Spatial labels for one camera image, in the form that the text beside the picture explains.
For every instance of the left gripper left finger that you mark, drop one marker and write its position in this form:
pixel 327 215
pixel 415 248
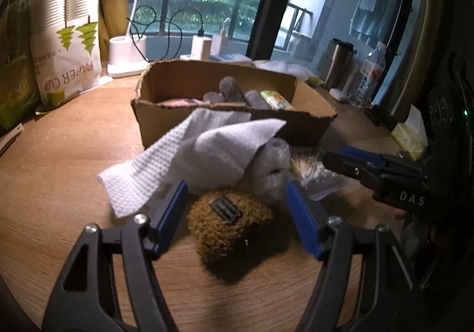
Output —
pixel 108 282

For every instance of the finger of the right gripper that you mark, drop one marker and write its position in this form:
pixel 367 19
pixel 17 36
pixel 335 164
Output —
pixel 362 156
pixel 334 161

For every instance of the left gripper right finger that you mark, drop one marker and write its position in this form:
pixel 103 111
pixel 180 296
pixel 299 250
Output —
pixel 365 282

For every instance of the clear bubble wrap bag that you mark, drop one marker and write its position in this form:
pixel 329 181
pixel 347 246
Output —
pixel 277 163

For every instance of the capybara tissue pack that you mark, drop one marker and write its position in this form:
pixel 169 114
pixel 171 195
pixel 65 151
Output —
pixel 275 100

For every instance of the brown plush toy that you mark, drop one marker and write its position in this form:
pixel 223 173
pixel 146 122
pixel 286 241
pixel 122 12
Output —
pixel 224 221

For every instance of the black dotted glove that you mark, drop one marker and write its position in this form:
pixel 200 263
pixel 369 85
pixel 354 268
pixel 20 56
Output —
pixel 231 92

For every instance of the white waffle cloth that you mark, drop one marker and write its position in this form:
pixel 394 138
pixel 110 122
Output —
pixel 209 149

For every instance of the pink plush toy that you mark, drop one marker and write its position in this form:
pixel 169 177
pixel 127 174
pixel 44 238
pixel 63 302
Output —
pixel 177 102

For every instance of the person's hand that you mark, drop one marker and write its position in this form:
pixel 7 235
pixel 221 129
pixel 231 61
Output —
pixel 399 215

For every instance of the yellow green tissue pack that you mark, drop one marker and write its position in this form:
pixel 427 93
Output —
pixel 411 134

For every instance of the clear water bottle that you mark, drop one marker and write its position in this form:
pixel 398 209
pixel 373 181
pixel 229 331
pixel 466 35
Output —
pixel 371 70

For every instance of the white earbuds case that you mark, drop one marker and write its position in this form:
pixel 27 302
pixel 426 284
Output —
pixel 339 95

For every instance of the stainless steel tumbler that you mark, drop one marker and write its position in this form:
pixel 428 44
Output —
pixel 341 56

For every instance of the white power strip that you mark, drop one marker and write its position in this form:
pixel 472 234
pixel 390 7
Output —
pixel 235 59

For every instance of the wooden stick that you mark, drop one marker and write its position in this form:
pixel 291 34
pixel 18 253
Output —
pixel 10 137

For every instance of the green snack bag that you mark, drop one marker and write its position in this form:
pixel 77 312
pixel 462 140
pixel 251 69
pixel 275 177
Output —
pixel 19 91

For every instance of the white desk lamp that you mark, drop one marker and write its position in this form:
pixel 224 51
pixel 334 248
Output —
pixel 127 53

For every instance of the paper cup package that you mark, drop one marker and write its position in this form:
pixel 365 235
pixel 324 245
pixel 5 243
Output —
pixel 65 49

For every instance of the white charger with black cable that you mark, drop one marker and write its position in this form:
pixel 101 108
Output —
pixel 200 45

